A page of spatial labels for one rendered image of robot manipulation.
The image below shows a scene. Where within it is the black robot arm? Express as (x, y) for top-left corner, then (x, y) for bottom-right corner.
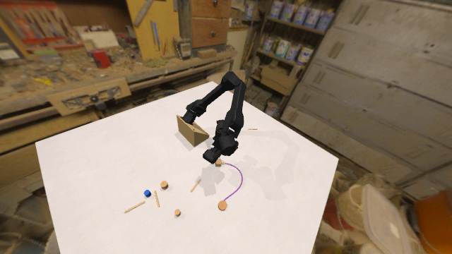
(180, 71), (246, 156)

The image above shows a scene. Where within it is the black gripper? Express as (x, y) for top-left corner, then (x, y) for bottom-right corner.
(203, 136), (222, 164)

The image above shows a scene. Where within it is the blue cylinder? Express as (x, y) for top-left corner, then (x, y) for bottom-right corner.
(143, 190), (151, 198)

